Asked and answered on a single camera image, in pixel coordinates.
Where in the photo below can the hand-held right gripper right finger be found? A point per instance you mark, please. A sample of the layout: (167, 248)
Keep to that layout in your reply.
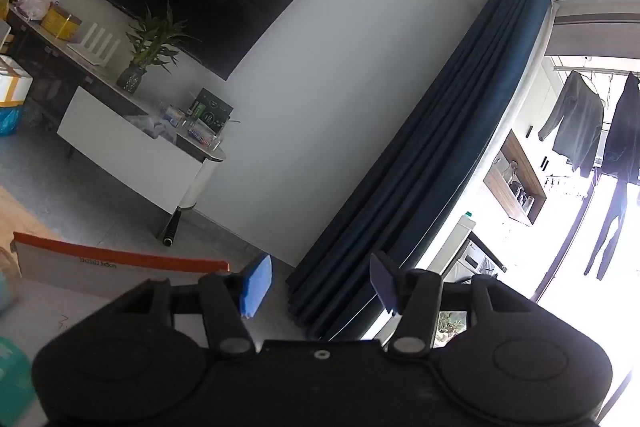
(384, 282)

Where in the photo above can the white foam box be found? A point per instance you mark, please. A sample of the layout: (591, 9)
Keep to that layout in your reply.
(12, 87)

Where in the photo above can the white router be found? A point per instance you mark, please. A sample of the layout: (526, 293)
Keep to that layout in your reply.
(95, 52)

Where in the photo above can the clear pen rack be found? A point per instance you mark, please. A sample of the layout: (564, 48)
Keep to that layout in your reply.
(202, 139)

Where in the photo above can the wooden wall shelf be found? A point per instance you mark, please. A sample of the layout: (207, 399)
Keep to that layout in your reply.
(500, 187)

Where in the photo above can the black hanging garment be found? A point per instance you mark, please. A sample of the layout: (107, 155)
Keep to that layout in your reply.
(622, 142)

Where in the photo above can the cardboard box orange rim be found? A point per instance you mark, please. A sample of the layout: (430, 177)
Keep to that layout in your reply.
(100, 272)

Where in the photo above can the yellow tin box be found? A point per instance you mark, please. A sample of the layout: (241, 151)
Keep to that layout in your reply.
(60, 24)

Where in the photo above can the blue plastic bag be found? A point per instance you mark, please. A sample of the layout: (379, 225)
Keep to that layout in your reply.
(7, 122)

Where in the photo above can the dark box green label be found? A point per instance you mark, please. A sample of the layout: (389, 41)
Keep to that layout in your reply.
(215, 112)

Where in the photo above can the grey hanging shirt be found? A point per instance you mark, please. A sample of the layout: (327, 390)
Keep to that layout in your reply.
(575, 122)

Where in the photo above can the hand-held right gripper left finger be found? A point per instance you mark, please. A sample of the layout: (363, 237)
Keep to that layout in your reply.
(257, 284)

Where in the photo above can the bamboo plant in vase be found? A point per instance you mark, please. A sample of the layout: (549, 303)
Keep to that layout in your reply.
(131, 77)

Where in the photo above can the dark blue curtain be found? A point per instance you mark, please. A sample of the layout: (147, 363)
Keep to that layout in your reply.
(425, 157)

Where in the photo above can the crumpled clear plastic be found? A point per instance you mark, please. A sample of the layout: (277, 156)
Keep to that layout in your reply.
(150, 126)

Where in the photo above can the white washing machine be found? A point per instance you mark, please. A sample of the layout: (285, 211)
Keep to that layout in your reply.
(475, 257)

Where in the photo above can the white television cabinet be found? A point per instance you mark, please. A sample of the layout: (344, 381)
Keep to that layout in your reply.
(125, 147)

